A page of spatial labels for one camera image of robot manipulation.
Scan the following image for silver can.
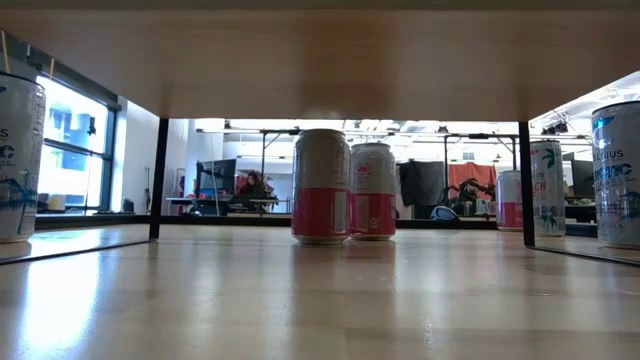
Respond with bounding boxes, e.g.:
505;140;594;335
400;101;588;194
348;142;398;242

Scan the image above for pink and white soda can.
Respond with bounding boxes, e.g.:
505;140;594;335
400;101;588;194
291;128;352;246
495;169;525;232

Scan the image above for wooden shelf with black legs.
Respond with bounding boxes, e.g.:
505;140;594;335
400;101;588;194
0;7;640;269

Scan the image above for black metal rack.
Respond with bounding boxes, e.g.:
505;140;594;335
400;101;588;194
442;132;521;174
196;128;303;174

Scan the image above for person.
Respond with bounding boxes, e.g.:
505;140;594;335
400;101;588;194
237;169;274;201

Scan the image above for black computer monitor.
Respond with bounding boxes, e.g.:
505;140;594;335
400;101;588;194
195;158;238;201
562;152;596;199

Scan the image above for black hanging cloth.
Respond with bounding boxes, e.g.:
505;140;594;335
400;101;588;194
398;159;446;207

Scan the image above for background work table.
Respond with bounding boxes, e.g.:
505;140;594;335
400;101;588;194
166;196;293;217

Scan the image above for white and blue rounded object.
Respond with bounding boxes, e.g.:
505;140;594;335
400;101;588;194
429;204;459;222

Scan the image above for red hanging cloth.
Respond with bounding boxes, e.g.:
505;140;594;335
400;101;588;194
448;161;499;201

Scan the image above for white slim can green palm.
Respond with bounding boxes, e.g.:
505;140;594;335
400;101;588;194
530;139;567;238

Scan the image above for white slim can blue palm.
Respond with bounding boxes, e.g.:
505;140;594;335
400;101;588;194
0;72;47;245
591;100;640;250

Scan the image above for black metal table frame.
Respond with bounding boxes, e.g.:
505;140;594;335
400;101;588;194
34;212;599;239

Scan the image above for window with black frame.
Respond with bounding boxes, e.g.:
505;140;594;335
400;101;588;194
37;74;119;214

